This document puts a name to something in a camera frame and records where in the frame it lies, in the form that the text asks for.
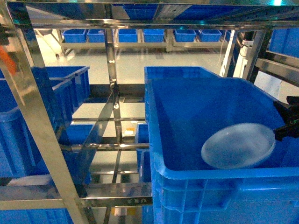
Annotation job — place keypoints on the light blue oval tray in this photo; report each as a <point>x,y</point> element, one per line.
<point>244,145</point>

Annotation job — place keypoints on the blue crate left shelf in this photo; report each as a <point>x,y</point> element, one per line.
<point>19,155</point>

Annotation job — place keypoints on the large blue shelf crate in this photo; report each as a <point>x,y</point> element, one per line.
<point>185,107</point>

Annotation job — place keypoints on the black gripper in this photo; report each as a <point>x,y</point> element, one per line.
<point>290,114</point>

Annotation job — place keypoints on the steel shelf rack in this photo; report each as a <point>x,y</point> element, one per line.
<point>22,64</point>

